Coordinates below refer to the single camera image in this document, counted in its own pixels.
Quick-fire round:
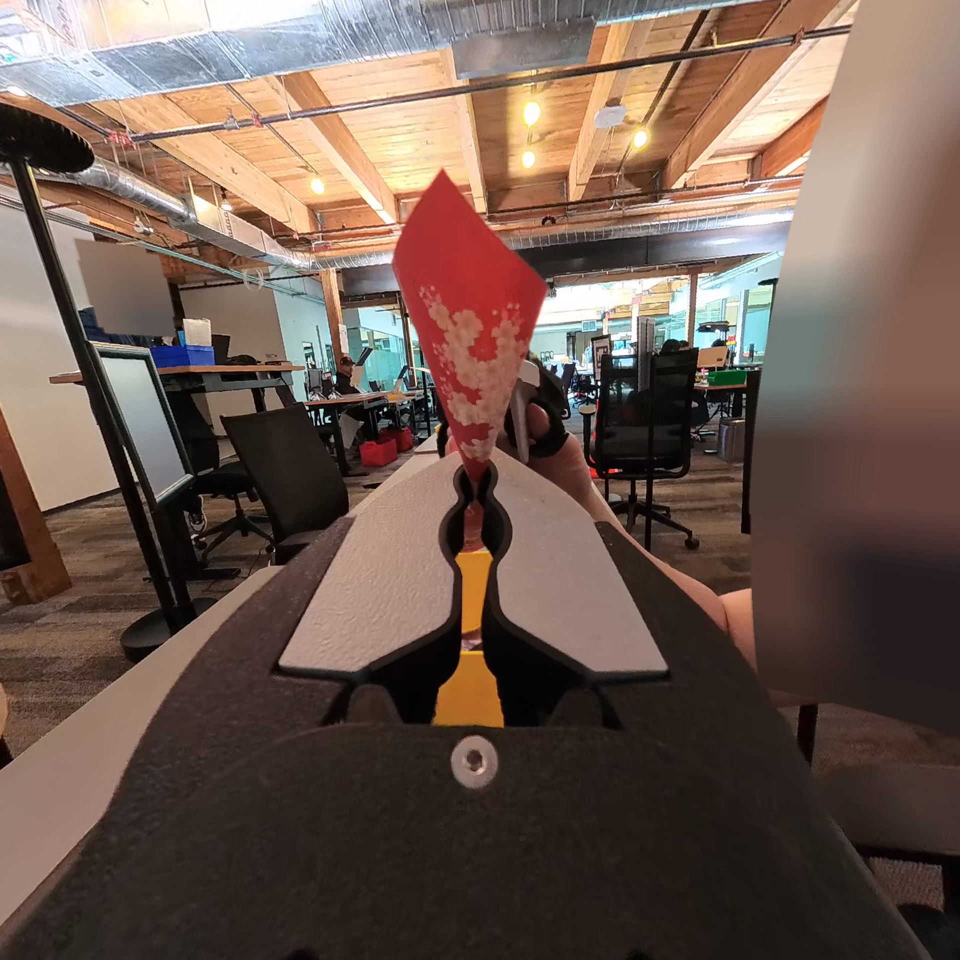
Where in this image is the silver insulated air duct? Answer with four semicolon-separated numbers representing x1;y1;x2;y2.
0;0;601;110

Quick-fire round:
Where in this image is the framed screen on floor stand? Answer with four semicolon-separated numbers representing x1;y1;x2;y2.
0;101;226;665

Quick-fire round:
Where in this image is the wooden beam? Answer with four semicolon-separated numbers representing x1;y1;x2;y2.
0;405;72;606

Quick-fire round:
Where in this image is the silver spiral air duct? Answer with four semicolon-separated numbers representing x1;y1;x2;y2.
0;153;316;273

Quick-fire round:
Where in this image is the person's right forearm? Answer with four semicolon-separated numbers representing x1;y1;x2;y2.
611;517;819;710

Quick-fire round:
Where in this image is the person's right hand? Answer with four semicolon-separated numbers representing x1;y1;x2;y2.
525;401;627;530

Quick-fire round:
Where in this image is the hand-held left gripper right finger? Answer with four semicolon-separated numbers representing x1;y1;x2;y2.
480;450;670;687

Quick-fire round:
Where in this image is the black ceiling pipe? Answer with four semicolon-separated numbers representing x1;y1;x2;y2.
127;24;854;145

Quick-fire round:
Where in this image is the wooden top desk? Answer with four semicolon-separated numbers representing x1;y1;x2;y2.
48;362;309;451

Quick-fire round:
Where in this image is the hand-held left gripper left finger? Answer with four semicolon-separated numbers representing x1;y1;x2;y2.
277;452;475;685

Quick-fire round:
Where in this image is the red floral origami paper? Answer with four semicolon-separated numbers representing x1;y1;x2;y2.
391;168;550;556

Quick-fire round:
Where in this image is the black mesh office chair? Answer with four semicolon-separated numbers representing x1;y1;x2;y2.
588;348;702;552

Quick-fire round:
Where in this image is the yellow plastic bin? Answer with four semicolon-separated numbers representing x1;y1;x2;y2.
433;551;505;729

